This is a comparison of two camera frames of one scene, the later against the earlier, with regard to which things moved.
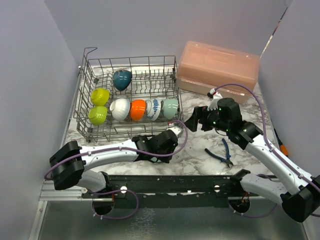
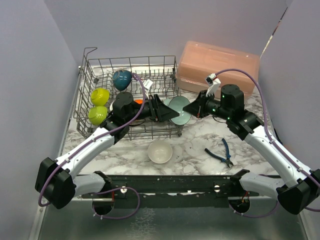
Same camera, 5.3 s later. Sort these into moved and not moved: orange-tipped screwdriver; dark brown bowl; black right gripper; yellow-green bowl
Moved: black right gripper
Not moved: orange-tipped screwdriver; yellow-green bowl; dark brown bowl
